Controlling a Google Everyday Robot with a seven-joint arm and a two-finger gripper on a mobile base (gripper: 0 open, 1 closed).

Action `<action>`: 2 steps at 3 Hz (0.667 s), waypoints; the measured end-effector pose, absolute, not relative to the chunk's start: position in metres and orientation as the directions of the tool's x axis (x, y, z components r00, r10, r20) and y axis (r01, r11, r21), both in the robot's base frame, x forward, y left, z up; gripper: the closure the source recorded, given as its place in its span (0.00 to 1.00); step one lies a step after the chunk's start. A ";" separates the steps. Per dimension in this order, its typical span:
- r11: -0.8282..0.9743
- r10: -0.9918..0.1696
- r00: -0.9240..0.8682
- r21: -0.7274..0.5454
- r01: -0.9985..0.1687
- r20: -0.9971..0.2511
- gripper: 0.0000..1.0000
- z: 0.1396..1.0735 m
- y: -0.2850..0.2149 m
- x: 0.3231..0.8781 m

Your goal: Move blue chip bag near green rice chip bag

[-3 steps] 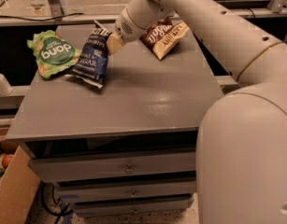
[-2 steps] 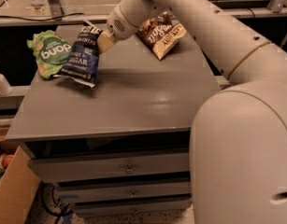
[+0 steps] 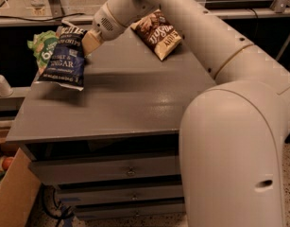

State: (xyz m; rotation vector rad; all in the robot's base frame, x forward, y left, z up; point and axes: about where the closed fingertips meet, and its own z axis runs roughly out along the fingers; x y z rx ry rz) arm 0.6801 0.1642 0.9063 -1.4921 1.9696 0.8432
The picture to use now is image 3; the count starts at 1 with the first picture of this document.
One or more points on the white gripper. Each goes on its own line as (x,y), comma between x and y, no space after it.
(106,26)

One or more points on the blue kettle chip bag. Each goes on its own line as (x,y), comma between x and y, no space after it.
(66,65)

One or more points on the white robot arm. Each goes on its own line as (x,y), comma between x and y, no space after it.
(231,136)

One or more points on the green dong rice chip bag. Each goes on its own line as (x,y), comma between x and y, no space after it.
(43,46)

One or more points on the brown sea salt chip bag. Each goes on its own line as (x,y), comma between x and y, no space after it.
(157,33)

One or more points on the white bottle at left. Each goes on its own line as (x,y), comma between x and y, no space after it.
(5,88)

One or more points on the grey drawer cabinet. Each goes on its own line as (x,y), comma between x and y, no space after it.
(127,115)

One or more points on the top drawer knob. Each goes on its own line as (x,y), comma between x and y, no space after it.
(131,172)

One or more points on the red round item in box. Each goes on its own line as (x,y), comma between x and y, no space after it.
(6,163)

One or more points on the cardboard box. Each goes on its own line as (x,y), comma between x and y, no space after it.
(18,191)

